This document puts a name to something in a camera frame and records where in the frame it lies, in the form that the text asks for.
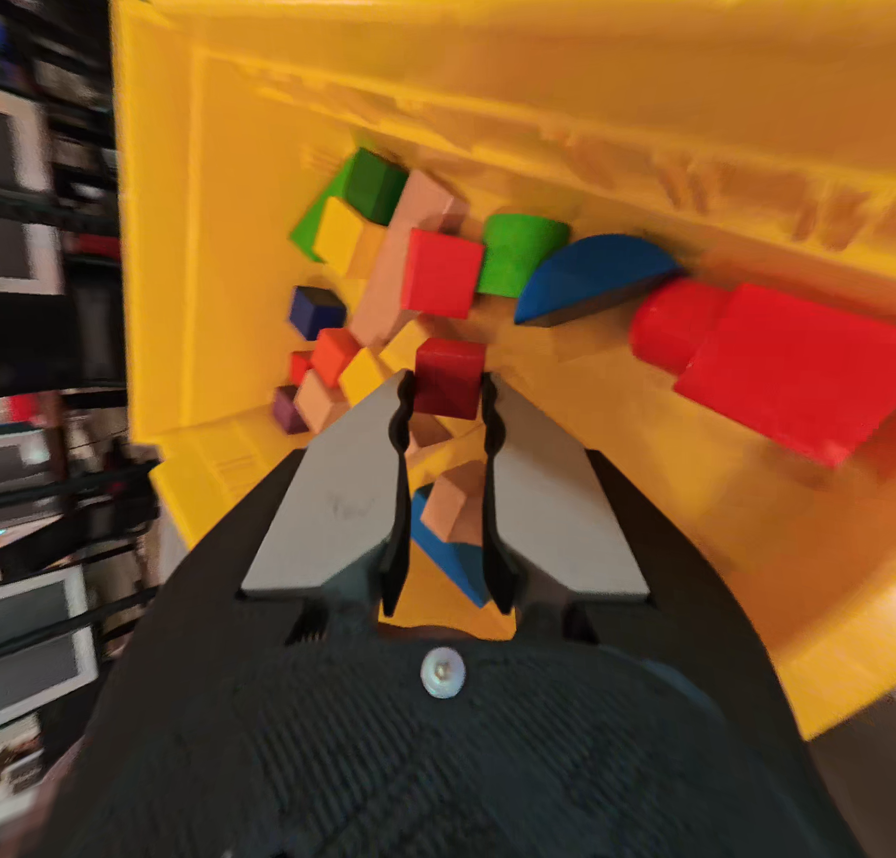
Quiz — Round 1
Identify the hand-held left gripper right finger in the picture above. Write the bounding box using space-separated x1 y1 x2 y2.
480 373 651 617

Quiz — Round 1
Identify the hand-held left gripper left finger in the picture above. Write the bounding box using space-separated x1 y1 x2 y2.
240 370 417 619

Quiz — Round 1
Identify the red one-stud plastic brick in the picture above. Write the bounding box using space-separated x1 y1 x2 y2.
628 276 896 470

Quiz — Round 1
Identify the yellow plastic bin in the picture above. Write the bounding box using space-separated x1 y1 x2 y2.
108 0 896 743

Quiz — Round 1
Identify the blue half-round wooden piece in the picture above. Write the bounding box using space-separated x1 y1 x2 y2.
513 233 685 327

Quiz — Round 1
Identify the pile of coloured wooden blocks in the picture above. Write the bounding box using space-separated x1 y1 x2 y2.
270 147 573 608

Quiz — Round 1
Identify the grey framed panel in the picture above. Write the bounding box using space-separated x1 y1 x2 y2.
0 90 65 296
0 566 100 727

